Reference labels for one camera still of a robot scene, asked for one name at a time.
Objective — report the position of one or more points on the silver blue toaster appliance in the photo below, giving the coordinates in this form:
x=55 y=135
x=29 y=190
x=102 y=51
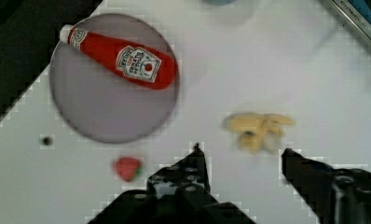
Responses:
x=357 y=13

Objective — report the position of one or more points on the grey round plate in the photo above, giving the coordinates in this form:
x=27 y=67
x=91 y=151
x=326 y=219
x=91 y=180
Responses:
x=101 y=105

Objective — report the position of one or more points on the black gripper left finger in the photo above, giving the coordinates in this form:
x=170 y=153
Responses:
x=176 y=194

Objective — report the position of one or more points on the red plush strawberry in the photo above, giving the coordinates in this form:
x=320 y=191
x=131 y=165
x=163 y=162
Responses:
x=128 y=168

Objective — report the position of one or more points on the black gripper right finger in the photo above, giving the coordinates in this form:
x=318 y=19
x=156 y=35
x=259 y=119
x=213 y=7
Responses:
x=336 y=196

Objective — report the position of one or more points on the red plush ketchup bottle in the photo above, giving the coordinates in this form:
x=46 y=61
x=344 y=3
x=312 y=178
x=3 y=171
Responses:
x=137 y=63

